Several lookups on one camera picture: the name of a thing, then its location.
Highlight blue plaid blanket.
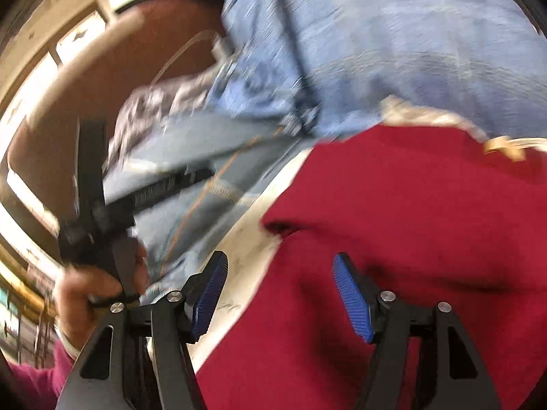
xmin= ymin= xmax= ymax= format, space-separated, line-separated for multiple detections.
xmin=220 ymin=0 xmax=547 ymax=148

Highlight white cable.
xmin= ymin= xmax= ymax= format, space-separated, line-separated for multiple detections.
xmin=150 ymin=30 xmax=229 ymax=86

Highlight person's left hand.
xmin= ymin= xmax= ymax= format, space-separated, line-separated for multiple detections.
xmin=53 ymin=241 xmax=150 ymax=349

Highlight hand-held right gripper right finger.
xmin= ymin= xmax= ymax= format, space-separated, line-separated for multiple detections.
xmin=332 ymin=253 xmax=502 ymax=410

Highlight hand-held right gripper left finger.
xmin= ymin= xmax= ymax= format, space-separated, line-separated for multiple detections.
xmin=55 ymin=251 xmax=228 ymax=410

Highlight white printed bed sheet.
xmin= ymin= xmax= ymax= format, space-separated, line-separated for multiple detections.
xmin=188 ymin=94 xmax=547 ymax=372

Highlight brown wooden headboard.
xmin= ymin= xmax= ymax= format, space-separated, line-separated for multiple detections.
xmin=6 ymin=0 xmax=227 ymax=233

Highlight person's left forearm magenta sleeve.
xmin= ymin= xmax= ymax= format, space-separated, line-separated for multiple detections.
xmin=0 ymin=335 xmax=80 ymax=410

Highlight grey white patterned cloth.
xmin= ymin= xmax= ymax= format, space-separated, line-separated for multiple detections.
xmin=107 ymin=72 xmax=225 ymax=169

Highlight light blue jeans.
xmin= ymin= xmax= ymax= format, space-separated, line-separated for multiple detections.
xmin=103 ymin=109 xmax=312 ymax=304

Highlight red cloth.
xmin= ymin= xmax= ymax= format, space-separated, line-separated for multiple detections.
xmin=194 ymin=125 xmax=547 ymax=410

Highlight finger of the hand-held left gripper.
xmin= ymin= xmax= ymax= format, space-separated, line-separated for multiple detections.
xmin=76 ymin=119 xmax=107 ymax=214
xmin=105 ymin=168 xmax=215 ymax=225

